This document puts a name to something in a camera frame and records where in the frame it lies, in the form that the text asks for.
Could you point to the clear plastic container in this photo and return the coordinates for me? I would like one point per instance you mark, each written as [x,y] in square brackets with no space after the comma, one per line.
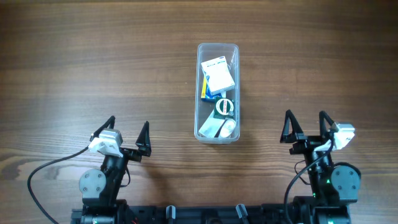
[208,51]

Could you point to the white green slim box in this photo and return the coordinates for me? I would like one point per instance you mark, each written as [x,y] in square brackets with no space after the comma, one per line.
[211,126]

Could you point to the green Zam-Buk box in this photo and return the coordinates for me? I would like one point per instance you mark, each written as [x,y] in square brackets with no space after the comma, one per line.
[224,108]

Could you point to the blue yellow lozenge box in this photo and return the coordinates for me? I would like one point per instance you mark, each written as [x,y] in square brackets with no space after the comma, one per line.
[206,94]

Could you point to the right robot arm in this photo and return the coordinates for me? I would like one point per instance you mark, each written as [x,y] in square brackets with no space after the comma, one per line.
[334,185]

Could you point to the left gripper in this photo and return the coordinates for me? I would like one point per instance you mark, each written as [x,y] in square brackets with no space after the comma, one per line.
[128,152]

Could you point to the white blue medicine box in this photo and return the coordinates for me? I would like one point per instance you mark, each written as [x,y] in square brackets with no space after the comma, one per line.
[217,74]

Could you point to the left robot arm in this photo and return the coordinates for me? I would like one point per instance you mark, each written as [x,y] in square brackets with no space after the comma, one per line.
[100,187]

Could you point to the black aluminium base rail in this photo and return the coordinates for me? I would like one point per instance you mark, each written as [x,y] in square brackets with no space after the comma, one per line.
[265,213]

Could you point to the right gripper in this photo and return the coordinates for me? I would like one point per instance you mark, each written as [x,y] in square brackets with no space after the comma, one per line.
[310,140]

